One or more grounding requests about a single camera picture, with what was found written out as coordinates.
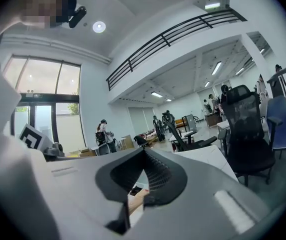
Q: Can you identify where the emergency exit light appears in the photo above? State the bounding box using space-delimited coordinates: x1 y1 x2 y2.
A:
24 90 44 99

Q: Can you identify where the large window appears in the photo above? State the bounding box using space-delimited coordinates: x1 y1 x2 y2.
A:
3 55 81 96

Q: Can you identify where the black mesh office chair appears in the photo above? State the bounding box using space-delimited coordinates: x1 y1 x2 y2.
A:
217 84 284 187

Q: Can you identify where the blue office chair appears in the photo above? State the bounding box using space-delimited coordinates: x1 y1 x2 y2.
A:
265 95 286 182

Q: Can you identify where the black-framed glass door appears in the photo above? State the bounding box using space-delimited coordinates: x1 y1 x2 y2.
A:
13 100 86 155

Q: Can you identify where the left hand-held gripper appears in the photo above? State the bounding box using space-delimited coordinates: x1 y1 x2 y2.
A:
19 123 66 158

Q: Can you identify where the round ceiling light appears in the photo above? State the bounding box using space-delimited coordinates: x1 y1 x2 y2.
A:
92 20 107 34

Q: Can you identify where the black head-mounted camera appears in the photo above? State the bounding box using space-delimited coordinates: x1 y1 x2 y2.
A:
67 5 88 29

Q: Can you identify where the person's right hand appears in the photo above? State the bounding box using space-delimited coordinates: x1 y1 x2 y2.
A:
127 188 150 217

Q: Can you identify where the cardboard box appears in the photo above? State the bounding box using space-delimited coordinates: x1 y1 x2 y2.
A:
118 134 135 150
78 147 98 158

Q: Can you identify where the grey computer tower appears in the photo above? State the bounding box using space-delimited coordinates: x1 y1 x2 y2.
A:
184 113 198 133

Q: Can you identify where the small black chair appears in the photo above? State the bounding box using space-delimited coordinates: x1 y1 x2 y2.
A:
133 134 150 149

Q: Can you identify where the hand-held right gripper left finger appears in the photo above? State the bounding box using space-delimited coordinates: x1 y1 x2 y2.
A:
94 148 146 236

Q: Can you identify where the black balcony railing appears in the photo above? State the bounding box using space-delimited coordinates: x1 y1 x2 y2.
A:
105 7 248 92

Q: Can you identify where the brown wooden desk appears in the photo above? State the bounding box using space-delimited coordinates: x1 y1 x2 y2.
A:
204 112 223 130

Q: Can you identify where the black office chair with headrest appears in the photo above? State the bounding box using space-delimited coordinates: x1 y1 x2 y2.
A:
161 110 218 153

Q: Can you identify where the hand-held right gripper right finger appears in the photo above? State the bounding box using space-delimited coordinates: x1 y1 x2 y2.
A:
142 148 188 208

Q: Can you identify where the person's head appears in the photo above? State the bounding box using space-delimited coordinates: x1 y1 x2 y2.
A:
0 0 79 39

